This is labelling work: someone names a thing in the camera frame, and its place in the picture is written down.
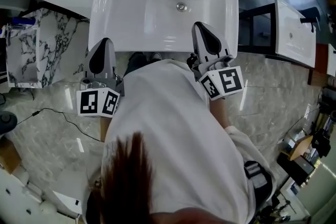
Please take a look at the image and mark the black equipment case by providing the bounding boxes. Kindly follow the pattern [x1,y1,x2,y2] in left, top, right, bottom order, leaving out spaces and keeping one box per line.
[277,152,316,186]

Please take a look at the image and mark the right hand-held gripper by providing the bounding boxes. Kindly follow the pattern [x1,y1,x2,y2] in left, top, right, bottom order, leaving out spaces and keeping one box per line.
[187,21,245,101]

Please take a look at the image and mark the person's dark trousers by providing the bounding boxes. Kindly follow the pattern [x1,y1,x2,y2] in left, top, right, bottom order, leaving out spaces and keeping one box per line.
[122,51,153,78]

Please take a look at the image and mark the brown cardboard box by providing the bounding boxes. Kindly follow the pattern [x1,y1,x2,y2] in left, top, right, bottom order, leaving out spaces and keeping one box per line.
[287,134,314,161]

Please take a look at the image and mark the person's left forearm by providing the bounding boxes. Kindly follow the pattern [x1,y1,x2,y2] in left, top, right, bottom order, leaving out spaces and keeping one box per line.
[99,115,112,143]

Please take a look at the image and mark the black metal frame stand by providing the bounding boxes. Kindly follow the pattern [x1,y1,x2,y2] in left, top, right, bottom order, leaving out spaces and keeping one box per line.
[237,3,277,55]

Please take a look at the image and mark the small white rectangular sink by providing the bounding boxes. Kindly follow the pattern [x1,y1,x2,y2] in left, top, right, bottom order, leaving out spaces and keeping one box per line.
[274,0,317,69]

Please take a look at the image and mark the marble pattern sink cabinet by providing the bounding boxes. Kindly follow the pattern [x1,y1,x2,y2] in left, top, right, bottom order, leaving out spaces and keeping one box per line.
[5,7,90,89]

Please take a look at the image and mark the person's right forearm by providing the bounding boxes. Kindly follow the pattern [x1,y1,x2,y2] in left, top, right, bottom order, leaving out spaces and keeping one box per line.
[208,97,232,130]

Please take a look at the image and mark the black floor cable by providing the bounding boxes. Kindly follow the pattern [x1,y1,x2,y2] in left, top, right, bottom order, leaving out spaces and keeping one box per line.
[15,108,102,143]

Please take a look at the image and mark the black faucet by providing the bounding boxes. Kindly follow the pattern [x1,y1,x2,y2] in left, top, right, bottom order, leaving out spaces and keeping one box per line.
[300,6,320,34]

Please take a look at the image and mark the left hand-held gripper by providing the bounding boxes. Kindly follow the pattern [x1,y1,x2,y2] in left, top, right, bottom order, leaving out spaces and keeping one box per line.
[76,38,125,118]

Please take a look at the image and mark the white ceramic sink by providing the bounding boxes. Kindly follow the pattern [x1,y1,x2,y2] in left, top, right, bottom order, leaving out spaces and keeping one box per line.
[88,0,239,54]

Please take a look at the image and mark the white fixture with black clips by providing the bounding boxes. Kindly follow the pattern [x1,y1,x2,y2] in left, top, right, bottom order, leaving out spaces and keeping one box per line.
[0,167,85,224]

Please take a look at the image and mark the black round base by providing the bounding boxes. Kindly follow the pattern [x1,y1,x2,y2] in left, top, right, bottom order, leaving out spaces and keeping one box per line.
[0,111,18,135]

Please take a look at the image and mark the person's white shirt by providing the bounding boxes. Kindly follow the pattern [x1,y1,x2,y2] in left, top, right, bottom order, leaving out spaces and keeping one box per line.
[81,58,276,224]

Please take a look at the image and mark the black waist strap pack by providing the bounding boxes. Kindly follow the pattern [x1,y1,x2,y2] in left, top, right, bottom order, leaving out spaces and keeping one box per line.
[243,160,274,204]

